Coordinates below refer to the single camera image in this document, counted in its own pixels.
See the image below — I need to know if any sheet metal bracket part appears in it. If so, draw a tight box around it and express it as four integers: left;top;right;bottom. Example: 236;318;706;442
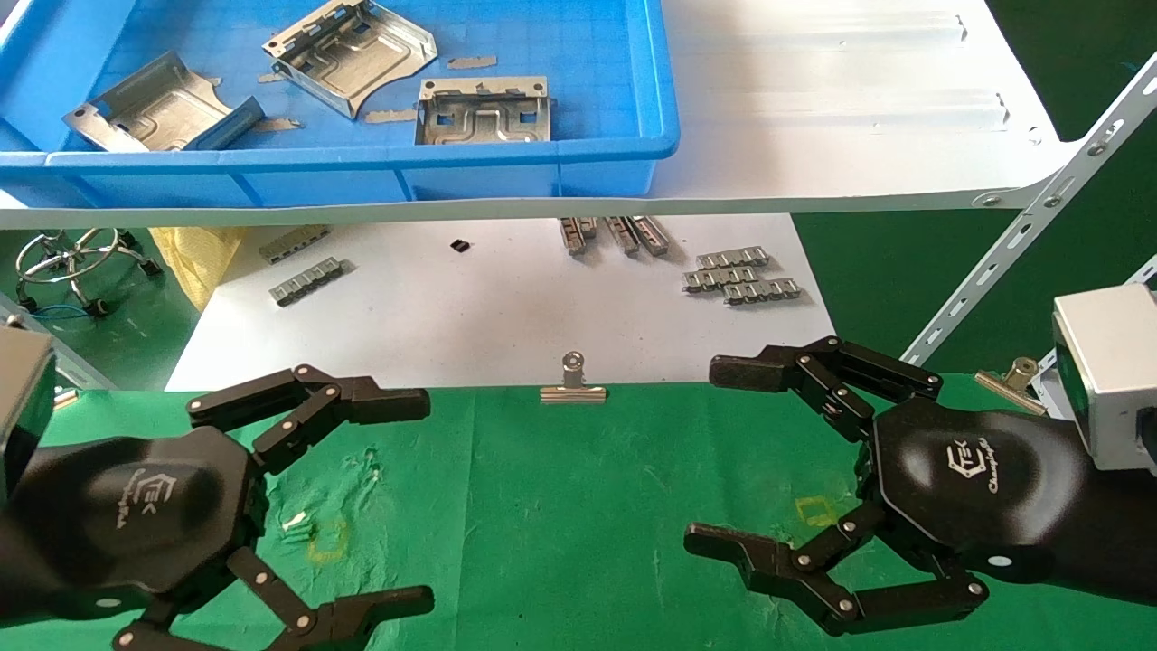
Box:
61;51;266;153
414;75;553;146
262;0;438;120

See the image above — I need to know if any blue cable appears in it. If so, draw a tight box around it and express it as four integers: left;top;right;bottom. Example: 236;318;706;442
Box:
18;303;91;325

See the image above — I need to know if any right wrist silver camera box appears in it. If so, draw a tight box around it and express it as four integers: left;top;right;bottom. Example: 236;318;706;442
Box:
1051;283;1157;473

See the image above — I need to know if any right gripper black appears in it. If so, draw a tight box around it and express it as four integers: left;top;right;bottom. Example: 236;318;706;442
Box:
684;336;1090;636

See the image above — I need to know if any green cloth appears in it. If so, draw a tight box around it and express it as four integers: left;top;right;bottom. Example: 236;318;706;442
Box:
0;373;1157;651

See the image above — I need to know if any chrome stool base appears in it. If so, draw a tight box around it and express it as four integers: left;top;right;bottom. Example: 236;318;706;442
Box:
14;226;165;317

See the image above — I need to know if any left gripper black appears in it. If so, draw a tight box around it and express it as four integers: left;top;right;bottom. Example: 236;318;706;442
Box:
7;364;435;651

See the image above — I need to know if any yellow cloth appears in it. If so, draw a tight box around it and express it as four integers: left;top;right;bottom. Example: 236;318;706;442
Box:
149;226;247;311

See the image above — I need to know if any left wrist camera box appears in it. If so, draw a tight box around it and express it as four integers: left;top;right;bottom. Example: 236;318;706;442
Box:
0;325;57;503

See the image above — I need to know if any blue plastic bin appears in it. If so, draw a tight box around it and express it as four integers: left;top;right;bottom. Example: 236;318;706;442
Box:
0;0;681;209

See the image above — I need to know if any white flat board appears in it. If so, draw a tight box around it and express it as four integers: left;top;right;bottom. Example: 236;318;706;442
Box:
165;214;837;392

